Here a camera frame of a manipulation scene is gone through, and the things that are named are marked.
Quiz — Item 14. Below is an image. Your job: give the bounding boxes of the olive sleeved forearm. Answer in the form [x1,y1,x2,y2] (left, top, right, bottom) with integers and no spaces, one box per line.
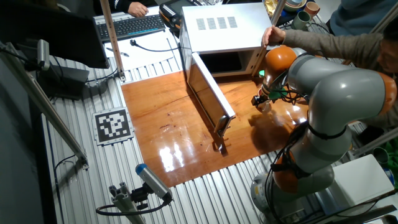
[282,29,385,68]

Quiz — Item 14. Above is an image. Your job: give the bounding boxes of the black white marker plate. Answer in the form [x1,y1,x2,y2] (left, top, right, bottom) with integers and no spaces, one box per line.
[92,106,135,146]

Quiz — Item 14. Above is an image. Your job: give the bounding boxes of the green cloth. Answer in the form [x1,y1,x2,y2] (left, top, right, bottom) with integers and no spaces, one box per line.
[381,141,398,189]

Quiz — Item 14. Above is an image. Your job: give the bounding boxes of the hand with dark sleeve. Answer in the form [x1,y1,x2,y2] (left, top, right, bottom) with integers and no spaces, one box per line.
[127,1,149,18]

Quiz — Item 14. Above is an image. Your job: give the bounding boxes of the dark pen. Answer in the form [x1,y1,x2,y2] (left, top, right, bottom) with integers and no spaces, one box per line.
[105,47,131,58]

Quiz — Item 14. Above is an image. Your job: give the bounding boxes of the silver microwave oven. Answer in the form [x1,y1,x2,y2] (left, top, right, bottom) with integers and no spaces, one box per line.
[178,2,273,138]

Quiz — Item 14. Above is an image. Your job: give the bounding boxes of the blue plastic object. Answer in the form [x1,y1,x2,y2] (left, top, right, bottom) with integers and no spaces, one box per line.
[384,167,396,187]

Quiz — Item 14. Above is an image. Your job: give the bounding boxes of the orange wooden board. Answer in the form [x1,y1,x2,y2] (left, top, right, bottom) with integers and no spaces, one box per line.
[121,67,312,189]

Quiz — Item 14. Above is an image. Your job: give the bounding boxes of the black camera cable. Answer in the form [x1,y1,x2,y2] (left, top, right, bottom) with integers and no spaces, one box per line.
[95,197,172,217]

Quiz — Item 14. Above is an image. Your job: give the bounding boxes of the bare human hand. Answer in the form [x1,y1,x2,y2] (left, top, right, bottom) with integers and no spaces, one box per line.
[261,25,286,49]

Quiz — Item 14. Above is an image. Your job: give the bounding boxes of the slim grey post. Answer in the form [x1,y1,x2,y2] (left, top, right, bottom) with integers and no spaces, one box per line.
[269,0,287,27]

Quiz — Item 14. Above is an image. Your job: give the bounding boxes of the wooden upright post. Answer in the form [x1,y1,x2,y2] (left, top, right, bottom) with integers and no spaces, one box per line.
[99,0,127,82]

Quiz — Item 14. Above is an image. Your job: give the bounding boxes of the black camera clamp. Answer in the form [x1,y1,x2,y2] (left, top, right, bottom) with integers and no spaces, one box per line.
[130,183,150,211]

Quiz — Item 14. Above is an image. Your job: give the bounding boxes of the black computer keyboard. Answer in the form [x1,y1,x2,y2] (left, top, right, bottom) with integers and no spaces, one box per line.
[93,12,167,44]

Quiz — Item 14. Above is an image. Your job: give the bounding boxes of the black power plug cable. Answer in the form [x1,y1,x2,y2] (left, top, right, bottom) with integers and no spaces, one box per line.
[129,39,181,54]

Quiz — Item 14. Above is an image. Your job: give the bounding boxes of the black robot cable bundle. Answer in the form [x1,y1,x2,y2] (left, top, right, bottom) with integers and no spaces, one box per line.
[264,70,312,224]

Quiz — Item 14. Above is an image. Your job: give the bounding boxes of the grey webcam device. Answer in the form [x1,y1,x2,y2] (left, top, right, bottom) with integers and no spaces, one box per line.
[36,39,51,72]

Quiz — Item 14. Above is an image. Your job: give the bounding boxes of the grey aluminium strut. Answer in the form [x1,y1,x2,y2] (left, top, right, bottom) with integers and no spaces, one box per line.
[353,127,398,157]

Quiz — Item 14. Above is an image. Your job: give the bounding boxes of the white box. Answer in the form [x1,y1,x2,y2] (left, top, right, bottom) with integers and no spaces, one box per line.
[329,154,396,208]

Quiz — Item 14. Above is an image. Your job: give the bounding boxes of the beige cup pink inside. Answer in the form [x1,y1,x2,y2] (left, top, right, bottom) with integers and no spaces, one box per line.
[256,88,272,114]

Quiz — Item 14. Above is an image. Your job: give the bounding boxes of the person in blue shirt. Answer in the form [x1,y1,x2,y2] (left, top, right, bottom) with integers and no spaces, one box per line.
[329,0,398,35]

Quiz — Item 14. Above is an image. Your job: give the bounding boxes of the black monitor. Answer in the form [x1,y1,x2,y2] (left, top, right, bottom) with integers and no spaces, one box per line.
[0,2,110,70]

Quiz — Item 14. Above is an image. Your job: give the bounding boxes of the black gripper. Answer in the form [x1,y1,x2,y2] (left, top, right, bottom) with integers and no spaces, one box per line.
[251,91,271,111]

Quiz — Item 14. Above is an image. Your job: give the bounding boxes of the black phone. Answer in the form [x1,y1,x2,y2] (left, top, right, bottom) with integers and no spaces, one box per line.
[357,124,386,146]

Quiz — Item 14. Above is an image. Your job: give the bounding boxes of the stack of pale bowls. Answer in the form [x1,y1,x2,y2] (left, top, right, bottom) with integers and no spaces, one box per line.
[284,0,308,12]

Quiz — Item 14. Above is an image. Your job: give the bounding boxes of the slanted aluminium strut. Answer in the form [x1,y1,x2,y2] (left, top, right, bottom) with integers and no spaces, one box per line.
[0,42,90,170]

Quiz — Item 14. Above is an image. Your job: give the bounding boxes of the yellow bag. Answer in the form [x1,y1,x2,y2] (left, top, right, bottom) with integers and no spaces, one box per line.
[263,0,279,18]

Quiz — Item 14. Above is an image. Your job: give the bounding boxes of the slanted wooden strut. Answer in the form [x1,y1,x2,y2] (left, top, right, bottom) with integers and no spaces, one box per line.
[369,9,398,34]

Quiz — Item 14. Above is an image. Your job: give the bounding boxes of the black orange teach pendant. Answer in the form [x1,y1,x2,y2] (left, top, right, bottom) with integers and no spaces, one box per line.
[158,0,203,30]

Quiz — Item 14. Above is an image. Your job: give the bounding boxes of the dark green cup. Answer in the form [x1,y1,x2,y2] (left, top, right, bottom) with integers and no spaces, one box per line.
[291,11,312,31]

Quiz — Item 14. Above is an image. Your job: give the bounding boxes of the person in dark coat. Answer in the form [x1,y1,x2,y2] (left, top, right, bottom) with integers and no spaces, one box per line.
[363,17,398,128]

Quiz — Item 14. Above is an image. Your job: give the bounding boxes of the silver camera blue cap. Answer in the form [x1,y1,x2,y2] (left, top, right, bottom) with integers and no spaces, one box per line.
[135,163,174,202]

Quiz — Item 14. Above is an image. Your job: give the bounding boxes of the white paper sheet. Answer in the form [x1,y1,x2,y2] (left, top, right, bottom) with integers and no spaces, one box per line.
[104,29,184,72]

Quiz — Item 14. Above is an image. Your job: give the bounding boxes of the dark sleeved forearm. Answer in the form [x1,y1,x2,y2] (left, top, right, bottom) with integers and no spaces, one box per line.
[93,0,137,14]

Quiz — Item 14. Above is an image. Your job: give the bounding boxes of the black box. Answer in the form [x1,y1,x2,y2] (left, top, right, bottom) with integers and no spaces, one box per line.
[37,63,91,101]

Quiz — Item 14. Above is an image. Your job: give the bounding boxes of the short aluminium profile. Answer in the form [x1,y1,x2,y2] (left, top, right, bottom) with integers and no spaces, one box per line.
[108,182,147,224]

